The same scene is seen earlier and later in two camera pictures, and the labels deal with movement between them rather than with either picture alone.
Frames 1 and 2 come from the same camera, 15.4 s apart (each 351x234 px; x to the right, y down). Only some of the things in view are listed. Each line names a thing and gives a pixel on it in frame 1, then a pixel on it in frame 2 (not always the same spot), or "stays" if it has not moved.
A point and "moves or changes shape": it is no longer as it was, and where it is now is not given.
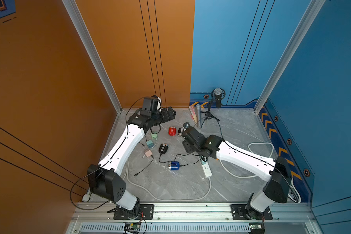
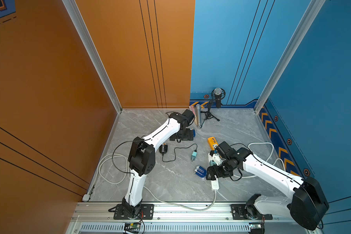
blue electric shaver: x=174 y=165 → x=200 y=171
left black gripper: x=171 y=115 → x=189 y=135
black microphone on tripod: x=218 y=94 stays
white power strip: x=206 y=169 moves or changes shape
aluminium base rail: x=93 y=218 stays
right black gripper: x=185 y=145 → x=214 y=168
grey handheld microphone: x=198 y=115 stays
